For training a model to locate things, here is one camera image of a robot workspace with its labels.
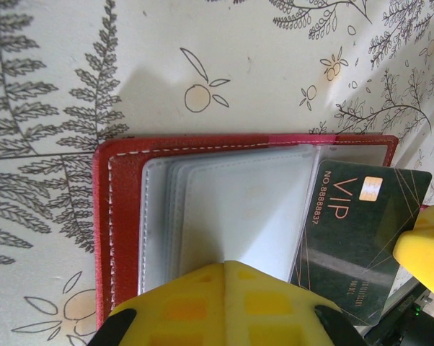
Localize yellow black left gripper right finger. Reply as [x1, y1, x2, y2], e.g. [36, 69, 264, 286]
[225, 260, 366, 346]

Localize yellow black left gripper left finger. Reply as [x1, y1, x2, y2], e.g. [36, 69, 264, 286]
[89, 261, 228, 346]

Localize black VIP card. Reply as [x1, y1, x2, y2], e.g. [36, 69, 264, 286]
[290, 159, 433, 327]

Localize red card holder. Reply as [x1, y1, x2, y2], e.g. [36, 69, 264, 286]
[92, 133, 434, 336]

